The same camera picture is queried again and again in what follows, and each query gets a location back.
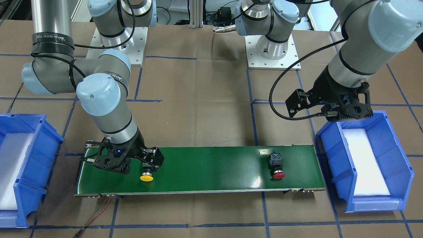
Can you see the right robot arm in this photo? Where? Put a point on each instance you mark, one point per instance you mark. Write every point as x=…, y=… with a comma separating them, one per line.
x=101, y=85

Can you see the black power adapter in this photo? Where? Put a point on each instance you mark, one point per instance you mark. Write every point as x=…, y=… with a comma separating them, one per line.
x=223, y=15

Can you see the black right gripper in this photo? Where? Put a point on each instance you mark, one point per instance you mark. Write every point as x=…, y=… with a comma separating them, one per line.
x=136, y=149

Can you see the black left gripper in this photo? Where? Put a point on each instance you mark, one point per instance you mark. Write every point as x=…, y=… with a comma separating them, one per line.
x=324, y=86

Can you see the aluminium profile post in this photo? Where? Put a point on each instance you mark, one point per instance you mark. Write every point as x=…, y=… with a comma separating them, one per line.
x=196, y=13

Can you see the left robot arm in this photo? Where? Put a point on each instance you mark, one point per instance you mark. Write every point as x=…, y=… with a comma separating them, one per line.
x=373, y=31

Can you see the red push button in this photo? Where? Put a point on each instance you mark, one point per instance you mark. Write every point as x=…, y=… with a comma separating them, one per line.
x=276, y=166

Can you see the green conveyor belt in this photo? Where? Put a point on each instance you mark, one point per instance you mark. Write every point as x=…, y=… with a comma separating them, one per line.
x=210, y=170

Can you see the yellow push button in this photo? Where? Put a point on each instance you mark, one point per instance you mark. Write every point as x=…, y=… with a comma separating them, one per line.
x=146, y=175

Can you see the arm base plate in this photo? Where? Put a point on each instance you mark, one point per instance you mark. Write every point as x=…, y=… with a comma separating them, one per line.
x=264, y=54
x=134, y=48

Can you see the blue bin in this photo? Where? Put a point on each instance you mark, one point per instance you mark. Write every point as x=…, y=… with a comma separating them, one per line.
x=392, y=160
x=35, y=170

